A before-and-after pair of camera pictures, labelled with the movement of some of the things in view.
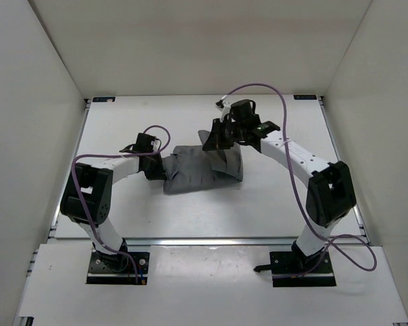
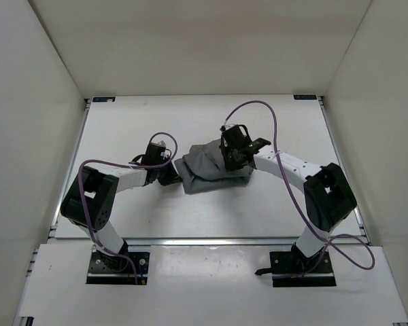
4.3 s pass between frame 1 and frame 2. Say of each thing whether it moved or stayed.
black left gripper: moved
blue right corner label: stayed
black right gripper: moved
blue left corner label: stayed
